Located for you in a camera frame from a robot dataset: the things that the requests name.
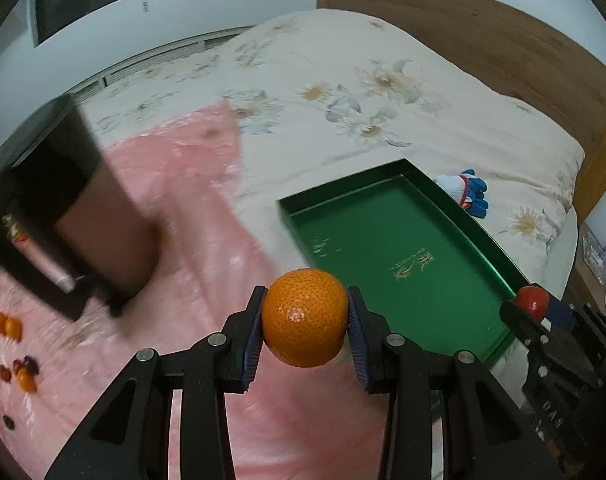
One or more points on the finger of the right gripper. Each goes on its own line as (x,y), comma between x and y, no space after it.
(565,312)
(534,336)

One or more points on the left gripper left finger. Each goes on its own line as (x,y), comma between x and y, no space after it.
(125,435)

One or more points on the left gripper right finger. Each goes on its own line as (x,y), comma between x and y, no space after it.
(485,436)

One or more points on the red cherry tomato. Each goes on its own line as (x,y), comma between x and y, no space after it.
(534,301)

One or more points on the dark plum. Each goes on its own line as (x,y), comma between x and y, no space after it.
(30,365)
(9,422)

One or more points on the large orange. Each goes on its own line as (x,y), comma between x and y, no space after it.
(304,317)

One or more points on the green tray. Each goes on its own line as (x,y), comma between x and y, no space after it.
(418,259)

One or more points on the pink plastic sheet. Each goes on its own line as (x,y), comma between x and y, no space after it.
(292,424)

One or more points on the blue white glove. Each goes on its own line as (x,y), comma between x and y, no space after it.
(468,190)

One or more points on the black cylindrical canister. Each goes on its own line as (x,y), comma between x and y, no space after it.
(56,183)

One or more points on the wooden headboard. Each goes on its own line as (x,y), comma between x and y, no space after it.
(516,55)

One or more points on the floral bed quilt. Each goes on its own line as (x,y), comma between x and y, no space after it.
(321,94)

